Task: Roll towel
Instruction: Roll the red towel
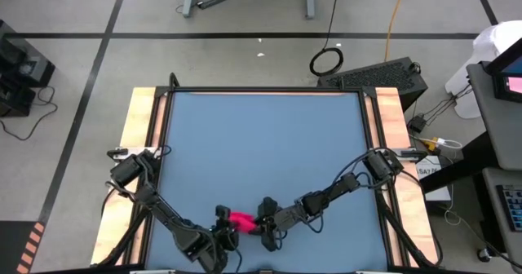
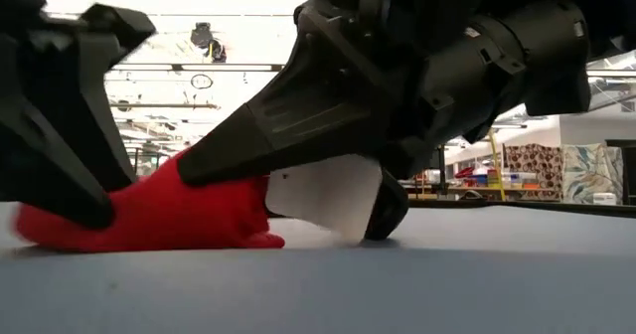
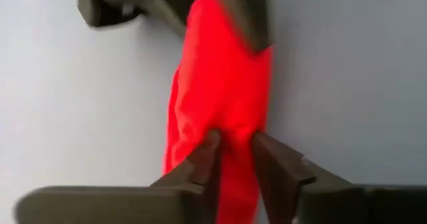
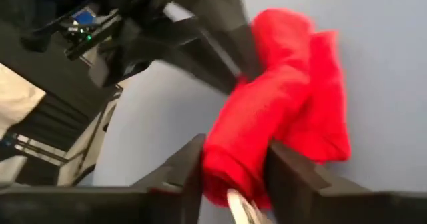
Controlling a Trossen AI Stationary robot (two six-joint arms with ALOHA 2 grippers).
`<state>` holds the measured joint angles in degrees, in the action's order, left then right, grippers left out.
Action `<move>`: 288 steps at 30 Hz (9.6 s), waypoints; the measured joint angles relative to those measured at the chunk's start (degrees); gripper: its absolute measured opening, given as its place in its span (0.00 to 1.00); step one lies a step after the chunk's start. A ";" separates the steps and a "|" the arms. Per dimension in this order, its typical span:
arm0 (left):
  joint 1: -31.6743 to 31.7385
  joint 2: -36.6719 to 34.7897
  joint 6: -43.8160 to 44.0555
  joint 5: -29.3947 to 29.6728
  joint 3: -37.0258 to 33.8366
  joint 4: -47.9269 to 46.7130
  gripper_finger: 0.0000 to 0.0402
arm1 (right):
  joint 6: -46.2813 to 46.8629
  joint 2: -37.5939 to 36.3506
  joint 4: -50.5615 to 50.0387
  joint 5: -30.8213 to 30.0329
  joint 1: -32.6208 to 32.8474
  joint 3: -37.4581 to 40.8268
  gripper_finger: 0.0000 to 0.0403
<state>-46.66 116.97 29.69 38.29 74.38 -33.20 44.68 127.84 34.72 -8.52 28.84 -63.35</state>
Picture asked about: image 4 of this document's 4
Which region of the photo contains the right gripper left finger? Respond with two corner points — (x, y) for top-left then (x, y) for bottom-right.
(0, 134), (207, 224)

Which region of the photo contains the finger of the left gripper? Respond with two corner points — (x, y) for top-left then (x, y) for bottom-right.
(156, 23), (263, 95)

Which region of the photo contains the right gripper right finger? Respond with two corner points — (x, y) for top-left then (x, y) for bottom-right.
(265, 140), (427, 224)

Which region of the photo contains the red towel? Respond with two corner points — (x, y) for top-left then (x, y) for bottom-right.
(201, 7), (352, 224)

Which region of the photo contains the light wooden table board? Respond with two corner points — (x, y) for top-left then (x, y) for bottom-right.
(0, 63), (46, 137)

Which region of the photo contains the black diagonal frame strut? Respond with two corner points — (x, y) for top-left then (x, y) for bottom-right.
(0, 93), (121, 188)

